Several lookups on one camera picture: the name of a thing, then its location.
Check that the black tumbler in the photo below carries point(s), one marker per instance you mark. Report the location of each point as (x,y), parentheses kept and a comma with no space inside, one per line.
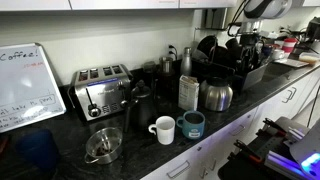
(233,48)

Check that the steel sink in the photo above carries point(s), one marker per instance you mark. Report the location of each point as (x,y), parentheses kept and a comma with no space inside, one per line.
(276,71)

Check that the small dark glass jar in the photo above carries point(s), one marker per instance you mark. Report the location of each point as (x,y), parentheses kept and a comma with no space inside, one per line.
(150,73)

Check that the black robot cart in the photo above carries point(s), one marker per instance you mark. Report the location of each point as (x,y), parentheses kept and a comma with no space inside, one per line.
(243,170)

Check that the dark blue plastic cup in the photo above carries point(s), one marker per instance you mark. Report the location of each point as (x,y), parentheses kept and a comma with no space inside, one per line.
(38,150)

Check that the grey flat tray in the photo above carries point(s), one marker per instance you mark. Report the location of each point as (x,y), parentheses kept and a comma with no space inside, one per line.
(291,62)

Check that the small white cup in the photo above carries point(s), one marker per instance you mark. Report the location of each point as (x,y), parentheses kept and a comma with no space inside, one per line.
(277,54)

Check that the black gooseneck kettle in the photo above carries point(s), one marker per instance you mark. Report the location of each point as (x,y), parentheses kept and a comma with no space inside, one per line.
(143,106)

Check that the blue ceramic mug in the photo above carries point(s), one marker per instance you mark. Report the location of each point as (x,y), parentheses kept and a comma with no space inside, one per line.
(194,129)

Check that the steel coffee carafe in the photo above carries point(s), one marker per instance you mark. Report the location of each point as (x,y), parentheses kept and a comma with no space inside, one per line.
(215,96)

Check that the purple lit aluminium bar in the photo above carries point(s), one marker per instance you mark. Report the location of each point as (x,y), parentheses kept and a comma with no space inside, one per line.
(283,163)

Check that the steel water bottle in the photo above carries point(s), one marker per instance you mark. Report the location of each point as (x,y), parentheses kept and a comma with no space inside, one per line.
(186,63)

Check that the white lower cabinet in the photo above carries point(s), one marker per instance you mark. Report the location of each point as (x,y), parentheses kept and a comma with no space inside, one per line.
(266,110)

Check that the white ceramic mug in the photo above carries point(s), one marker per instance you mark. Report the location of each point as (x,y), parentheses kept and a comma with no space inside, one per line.
(165,131)

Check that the white wall outlet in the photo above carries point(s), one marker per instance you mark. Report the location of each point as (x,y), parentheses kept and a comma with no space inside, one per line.
(172,50)

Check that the red cup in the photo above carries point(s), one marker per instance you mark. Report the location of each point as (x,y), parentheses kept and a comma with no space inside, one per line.
(289,45)

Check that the black dish rack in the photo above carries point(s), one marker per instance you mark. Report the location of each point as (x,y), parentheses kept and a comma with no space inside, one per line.
(253,78)

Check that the white cabinet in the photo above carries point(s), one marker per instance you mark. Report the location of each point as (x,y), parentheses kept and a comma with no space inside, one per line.
(116,4)
(266,110)

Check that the black countertop appliance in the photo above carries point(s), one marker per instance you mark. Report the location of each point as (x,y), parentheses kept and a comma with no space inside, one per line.
(314,30)

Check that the grey wall mounted box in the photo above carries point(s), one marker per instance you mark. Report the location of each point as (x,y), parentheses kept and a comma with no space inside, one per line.
(216,18)

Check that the steel strainer pot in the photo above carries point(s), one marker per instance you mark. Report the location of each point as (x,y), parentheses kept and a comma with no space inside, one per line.
(103,144)

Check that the white dry erase board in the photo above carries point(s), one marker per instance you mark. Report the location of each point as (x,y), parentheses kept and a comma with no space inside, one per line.
(26,86)

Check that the white couscous box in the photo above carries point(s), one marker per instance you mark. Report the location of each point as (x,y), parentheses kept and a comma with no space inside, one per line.
(187,93)

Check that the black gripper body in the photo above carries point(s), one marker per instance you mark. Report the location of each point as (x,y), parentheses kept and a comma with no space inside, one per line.
(249,39)

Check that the white device with blue light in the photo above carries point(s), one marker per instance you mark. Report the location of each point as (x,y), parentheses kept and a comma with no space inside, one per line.
(308,150)

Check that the white upper cabinet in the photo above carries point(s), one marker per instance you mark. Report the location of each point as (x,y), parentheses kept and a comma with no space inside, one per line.
(116,4)

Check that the black red clamp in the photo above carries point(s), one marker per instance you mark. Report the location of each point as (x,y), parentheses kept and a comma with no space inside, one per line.
(274,126)
(248,151)

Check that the steel four slot toaster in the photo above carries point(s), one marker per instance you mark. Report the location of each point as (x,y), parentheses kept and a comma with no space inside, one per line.
(100,91)

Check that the dark glass french press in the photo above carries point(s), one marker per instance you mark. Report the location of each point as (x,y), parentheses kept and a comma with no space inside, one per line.
(166,90)

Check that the black pan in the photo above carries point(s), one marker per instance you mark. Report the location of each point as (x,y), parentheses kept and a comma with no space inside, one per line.
(206,46)

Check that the clear plastic food container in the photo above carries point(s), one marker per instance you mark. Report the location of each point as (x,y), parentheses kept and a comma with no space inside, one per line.
(309,58)

